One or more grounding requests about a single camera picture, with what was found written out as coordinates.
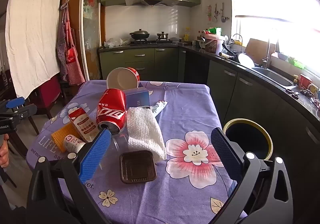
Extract black wok with lid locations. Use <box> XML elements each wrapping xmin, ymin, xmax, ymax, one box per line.
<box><xmin>129</xmin><ymin>29</ymin><xmax>150</xmax><ymax>41</ymax></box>

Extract yellow rimmed trash bin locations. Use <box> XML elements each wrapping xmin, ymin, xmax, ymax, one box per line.
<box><xmin>222</xmin><ymin>118</ymin><xmax>273</xmax><ymax>162</ymax></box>

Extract steel sink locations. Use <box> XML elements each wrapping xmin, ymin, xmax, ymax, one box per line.
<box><xmin>251</xmin><ymin>66</ymin><xmax>294</xmax><ymax>87</ymax></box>

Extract white plate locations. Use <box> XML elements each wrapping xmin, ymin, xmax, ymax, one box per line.
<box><xmin>237</xmin><ymin>53</ymin><xmax>255</xmax><ymax>68</ymax></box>

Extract purple checked apron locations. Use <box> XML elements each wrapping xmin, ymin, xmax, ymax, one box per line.
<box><xmin>57</xmin><ymin>9</ymin><xmax>69</xmax><ymax>82</ymax></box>

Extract green windowsill container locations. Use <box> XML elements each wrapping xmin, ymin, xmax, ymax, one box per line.
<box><xmin>287</xmin><ymin>56</ymin><xmax>305</xmax><ymax>69</ymax></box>

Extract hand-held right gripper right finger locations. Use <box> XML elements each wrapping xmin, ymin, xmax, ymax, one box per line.
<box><xmin>209</xmin><ymin>128</ymin><xmax>293</xmax><ymax>224</ymax></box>

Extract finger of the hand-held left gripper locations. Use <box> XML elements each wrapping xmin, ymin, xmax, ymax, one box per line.
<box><xmin>0</xmin><ymin>97</ymin><xmax>26</xmax><ymax>114</ymax></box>
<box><xmin>11</xmin><ymin>103</ymin><xmax>38</xmax><ymax>125</ymax></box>

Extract gas stove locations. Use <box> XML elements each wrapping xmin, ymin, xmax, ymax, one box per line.
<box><xmin>130</xmin><ymin>39</ymin><xmax>177</xmax><ymax>46</ymax></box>

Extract wooden cutting board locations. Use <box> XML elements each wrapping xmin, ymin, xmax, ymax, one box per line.
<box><xmin>244</xmin><ymin>38</ymin><xmax>270</xmax><ymax>64</ymax></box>

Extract person's left hand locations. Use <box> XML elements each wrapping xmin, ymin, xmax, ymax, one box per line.
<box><xmin>0</xmin><ymin>136</ymin><xmax>10</xmax><ymax>168</ymax></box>

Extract red mug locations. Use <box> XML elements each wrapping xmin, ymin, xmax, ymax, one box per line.
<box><xmin>299</xmin><ymin>74</ymin><xmax>312</xmax><ymax>89</ymax></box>

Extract blue cardboard box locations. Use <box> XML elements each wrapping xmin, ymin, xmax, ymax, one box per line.
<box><xmin>124</xmin><ymin>87</ymin><xmax>151</xmax><ymax>109</ymax></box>

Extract red checked apron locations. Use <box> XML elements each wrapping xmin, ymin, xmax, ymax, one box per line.
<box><xmin>64</xmin><ymin>1</ymin><xmax>86</xmax><ymax>86</ymax></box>

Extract white teal tube wrapper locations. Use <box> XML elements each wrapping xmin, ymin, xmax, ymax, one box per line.
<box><xmin>142</xmin><ymin>100</ymin><xmax>167</xmax><ymax>117</ymax></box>

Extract green sink side cabinets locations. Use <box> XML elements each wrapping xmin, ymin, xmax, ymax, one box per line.
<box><xmin>185</xmin><ymin>49</ymin><xmax>320</xmax><ymax>189</ymax></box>

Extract black kitchen countertop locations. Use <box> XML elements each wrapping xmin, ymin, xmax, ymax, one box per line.
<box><xmin>99</xmin><ymin>41</ymin><xmax>320</xmax><ymax>124</ymax></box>

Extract small white bottle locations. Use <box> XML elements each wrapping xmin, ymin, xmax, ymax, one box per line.
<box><xmin>63</xmin><ymin>134</ymin><xmax>87</xmax><ymax>153</ymax></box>

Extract green stove side cabinets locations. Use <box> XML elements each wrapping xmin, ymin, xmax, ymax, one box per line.
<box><xmin>99</xmin><ymin>48</ymin><xmax>187</xmax><ymax>83</ymax></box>

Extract clear plastic wrapper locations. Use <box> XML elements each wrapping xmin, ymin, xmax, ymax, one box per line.
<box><xmin>110</xmin><ymin>132</ymin><xmax>129</xmax><ymax>152</ymax></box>

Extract purple floral tablecloth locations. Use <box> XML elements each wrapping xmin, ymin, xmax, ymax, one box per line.
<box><xmin>26</xmin><ymin>79</ymin><xmax>238</xmax><ymax>224</ymax></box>

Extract red and white carton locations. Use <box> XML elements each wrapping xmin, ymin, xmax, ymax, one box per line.
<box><xmin>68</xmin><ymin>108</ymin><xmax>99</xmax><ymax>143</ymax></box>

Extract crumpled plastic bag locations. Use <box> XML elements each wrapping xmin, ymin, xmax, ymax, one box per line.
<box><xmin>104</xmin><ymin>38</ymin><xmax>130</xmax><ymax>48</ymax></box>

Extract white hanging sheet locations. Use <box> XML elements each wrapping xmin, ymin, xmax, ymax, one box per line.
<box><xmin>5</xmin><ymin>0</ymin><xmax>68</xmax><ymax>98</ymax></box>

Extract hanging kitchen utensils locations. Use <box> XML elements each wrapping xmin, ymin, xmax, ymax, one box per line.
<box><xmin>214</xmin><ymin>3</ymin><xmax>229</xmax><ymax>23</ymax></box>

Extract steel faucet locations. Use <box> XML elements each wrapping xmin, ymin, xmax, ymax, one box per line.
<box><xmin>262</xmin><ymin>39</ymin><xmax>272</xmax><ymax>69</ymax></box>

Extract black plastic tray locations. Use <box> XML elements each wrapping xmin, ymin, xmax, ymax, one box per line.
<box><xmin>119</xmin><ymin>150</ymin><xmax>157</xmax><ymax>184</ymax></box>

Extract white paper towel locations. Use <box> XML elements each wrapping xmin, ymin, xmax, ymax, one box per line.
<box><xmin>127</xmin><ymin>107</ymin><xmax>167</xmax><ymax>162</ymax></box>

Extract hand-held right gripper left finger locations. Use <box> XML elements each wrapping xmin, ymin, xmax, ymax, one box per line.
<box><xmin>26</xmin><ymin>129</ymin><xmax>112</xmax><ymax>224</ymax></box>

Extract red wooden chair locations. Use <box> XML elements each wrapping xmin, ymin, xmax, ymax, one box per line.
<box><xmin>30</xmin><ymin>75</ymin><xmax>63</xmax><ymax>134</ymax></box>

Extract orange waffle sponge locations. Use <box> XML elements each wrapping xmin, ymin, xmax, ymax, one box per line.
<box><xmin>51</xmin><ymin>123</ymin><xmax>80</xmax><ymax>152</ymax></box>

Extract white plastic bucket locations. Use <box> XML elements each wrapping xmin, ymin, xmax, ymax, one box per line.
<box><xmin>204</xmin><ymin>33</ymin><xmax>224</xmax><ymax>54</ymax></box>

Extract red soda can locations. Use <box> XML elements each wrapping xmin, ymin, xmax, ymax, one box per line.
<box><xmin>96</xmin><ymin>88</ymin><xmax>127</xmax><ymax>136</ymax></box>

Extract red paper noodle cup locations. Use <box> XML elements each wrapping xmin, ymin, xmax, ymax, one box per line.
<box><xmin>106</xmin><ymin>67</ymin><xmax>140</xmax><ymax>89</ymax></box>

